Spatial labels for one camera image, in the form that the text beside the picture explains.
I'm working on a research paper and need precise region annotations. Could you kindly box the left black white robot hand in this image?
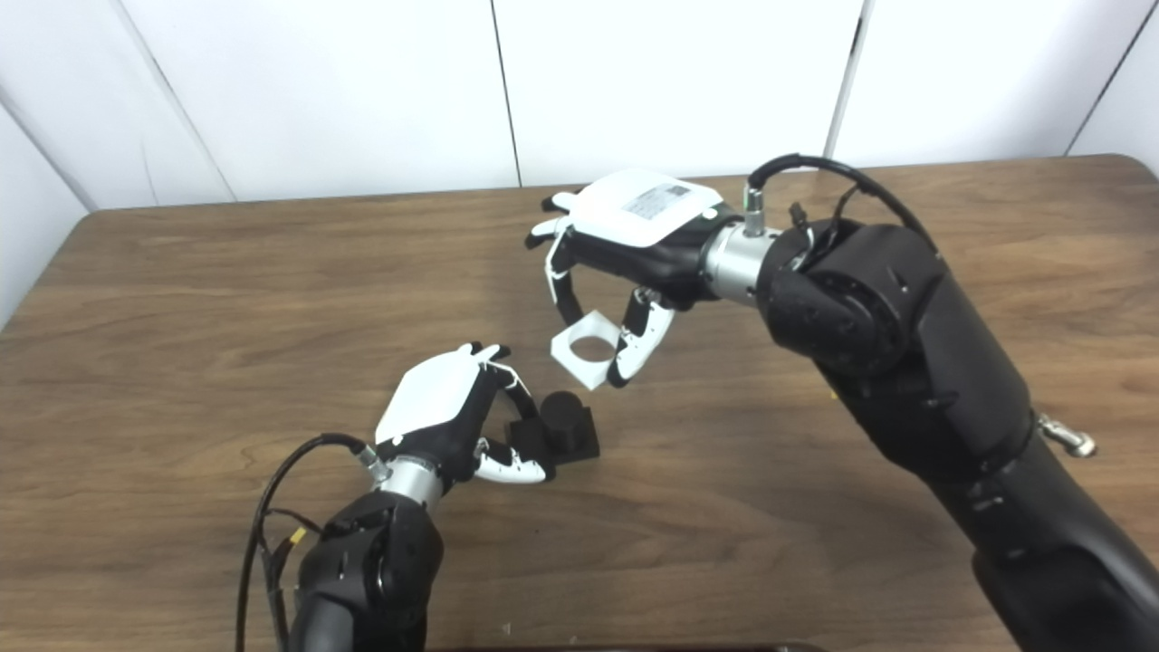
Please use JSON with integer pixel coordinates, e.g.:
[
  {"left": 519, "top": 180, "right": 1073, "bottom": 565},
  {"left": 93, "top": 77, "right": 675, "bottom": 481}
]
[{"left": 374, "top": 341, "right": 555, "bottom": 490}]

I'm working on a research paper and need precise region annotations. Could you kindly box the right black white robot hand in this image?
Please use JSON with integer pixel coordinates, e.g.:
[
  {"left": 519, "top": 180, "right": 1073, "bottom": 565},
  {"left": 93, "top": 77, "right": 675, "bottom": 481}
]
[{"left": 523, "top": 168, "right": 743, "bottom": 390}]

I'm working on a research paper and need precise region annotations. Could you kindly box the black peg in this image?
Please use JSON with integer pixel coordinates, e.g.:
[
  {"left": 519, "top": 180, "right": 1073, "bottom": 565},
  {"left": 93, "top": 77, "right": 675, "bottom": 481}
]
[{"left": 507, "top": 391, "right": 601, "bottom": 465}]

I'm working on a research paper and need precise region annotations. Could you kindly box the white square piece with hole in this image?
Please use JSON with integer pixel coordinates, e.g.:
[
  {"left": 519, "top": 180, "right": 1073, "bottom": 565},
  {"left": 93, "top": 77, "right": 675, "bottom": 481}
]
[{"left": 550, "top": 310, "right": 639, "bottom": 392}]

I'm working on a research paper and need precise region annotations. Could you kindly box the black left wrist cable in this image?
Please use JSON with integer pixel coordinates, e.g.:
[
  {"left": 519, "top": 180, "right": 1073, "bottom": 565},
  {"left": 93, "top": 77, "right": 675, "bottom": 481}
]
[{"left": 235, "top": 433, "right": 381, "bottom": 652}]

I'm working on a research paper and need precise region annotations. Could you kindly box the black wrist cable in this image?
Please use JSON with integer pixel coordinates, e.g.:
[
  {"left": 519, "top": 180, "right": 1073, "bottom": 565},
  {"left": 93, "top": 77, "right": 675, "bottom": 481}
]
[
  {"left": 742, "top": 154, "right": 943, "bottom": 264},
  {"left": 235, "top": 433, "right": 381, "bottom": 652}
]

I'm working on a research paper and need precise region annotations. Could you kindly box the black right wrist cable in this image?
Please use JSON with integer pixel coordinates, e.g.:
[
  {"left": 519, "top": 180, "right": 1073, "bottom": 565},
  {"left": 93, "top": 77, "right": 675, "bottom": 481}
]
[{"left": 742, "top": 154, "right": 943, "bottom": 264}]

